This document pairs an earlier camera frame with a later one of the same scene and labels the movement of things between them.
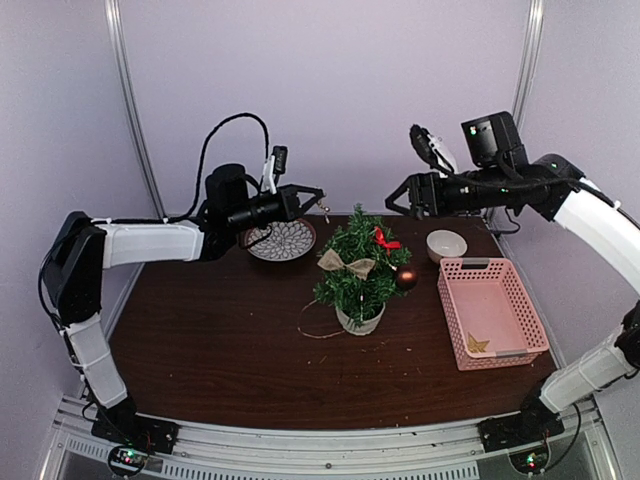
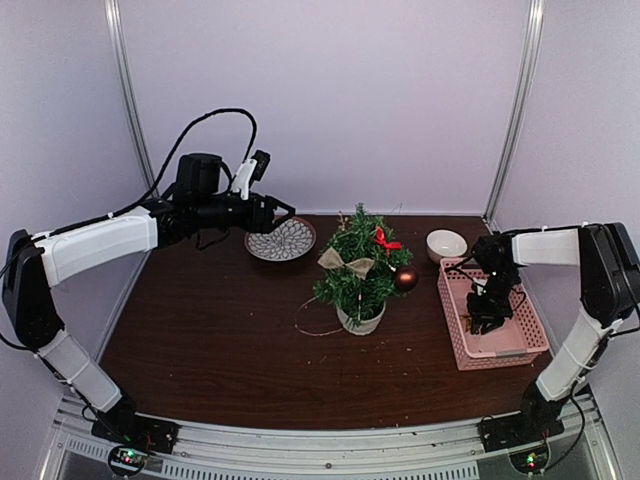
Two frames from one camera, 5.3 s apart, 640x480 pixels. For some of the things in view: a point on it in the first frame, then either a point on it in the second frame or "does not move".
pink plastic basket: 490,318 does not move
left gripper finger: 318,193 -> 271,205
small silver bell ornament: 326,210 -> 341,225
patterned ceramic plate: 287,239 does not move
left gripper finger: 308,204 -> 271,226
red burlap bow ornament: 360,267 does not move
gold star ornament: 476,346 -> 467,323
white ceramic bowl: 443,243 does not move
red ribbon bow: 380,239 does not move
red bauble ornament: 406,278 does not move
